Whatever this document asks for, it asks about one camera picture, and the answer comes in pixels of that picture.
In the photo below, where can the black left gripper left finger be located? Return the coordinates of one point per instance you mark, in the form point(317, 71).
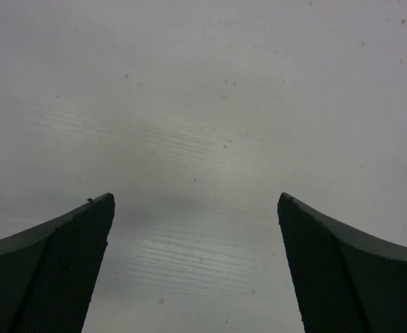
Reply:
point(48, 272)

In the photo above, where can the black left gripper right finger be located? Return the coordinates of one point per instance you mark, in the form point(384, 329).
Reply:
point(345, 280)

